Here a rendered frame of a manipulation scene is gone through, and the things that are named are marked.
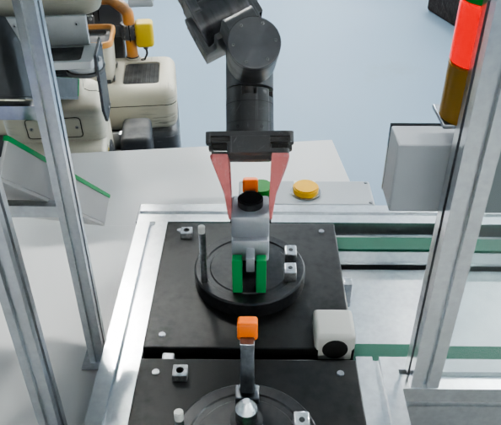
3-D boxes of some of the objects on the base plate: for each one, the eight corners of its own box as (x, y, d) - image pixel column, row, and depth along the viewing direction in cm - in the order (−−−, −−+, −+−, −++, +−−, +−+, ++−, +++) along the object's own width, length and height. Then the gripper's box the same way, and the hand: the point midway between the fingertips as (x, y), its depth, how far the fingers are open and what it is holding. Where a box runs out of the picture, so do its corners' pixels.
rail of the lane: (146, 255, 102) (139, 199, 96) (699, 258, 102) (729, 202, 95) (141, 277, 98) (133, 220, 92) (719, 281, 97) (752, 223, 91)
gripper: (290, 98, 80) (292, 221, 78) (209, 99, 80) (209, 222, 78) (293, 82, 73) (294, 217, 71) (205, 83, 73) (205, 217, 72)
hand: (250, 212), depth 75 cm, fingers closed on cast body, 4 cm apart
